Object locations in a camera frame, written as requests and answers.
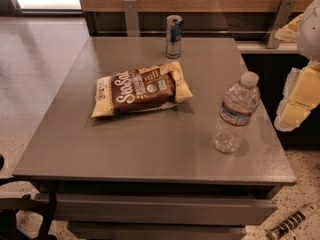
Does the brown seaweed snack bag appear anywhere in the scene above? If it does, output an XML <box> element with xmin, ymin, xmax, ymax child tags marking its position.
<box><xmin>92</xmin><ymin>62</ymin><xmax>193</xmax><ymax>117</ymax></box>

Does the metal wall bracket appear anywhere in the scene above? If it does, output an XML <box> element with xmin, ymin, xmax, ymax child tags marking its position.
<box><xmin>264</xmin><ymin>0</ymin><xmax>297</xmax><ymax>49</ymax></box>
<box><xmin>123</xmin><ymin>0</ymin><xmax>140</xmax><ymax>37</ymax></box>

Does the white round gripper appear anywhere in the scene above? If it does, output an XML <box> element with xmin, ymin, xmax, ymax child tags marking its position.
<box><xmin>274</xmin><ymin>0</ymin><xmax>320</xmax><ymax>132</ymax></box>

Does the left metal wall bracket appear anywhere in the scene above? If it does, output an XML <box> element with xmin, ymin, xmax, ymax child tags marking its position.
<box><xmin>123</xmin><ymin>0</ymin><xmax>140</xmax><ymax>37</ymax></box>

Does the striped cylinder on floor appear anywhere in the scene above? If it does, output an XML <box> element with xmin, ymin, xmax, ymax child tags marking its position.
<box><xmin>266</xmin><ymin>203</ymin><xmax>319</xmax><ymax>240</ymax></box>

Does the black office chair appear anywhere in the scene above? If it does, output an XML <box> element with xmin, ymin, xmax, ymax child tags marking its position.
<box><xmin>0</xmin><ymin>153</ymin><xmax>58</xmax><ymax>240</ymax></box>

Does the clear plastic water bottle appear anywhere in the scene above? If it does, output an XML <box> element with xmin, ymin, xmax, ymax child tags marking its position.
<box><xmin>213</xmin><ymin>71</ymin><xmax>260</xmax><ymax>153</ymax></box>

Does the silver blue redbull can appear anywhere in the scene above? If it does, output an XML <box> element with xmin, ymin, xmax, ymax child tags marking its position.
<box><xmin>166</xmin><ymin>15</ymin><xmax>183</xmax><ymax>59</ymax></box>

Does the right metal wall bracket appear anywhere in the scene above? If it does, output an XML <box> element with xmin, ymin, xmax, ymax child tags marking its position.
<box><xmin>264</xmin><ymin>0</ymin><xmax>297</xmax><ymax>49</ymax></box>

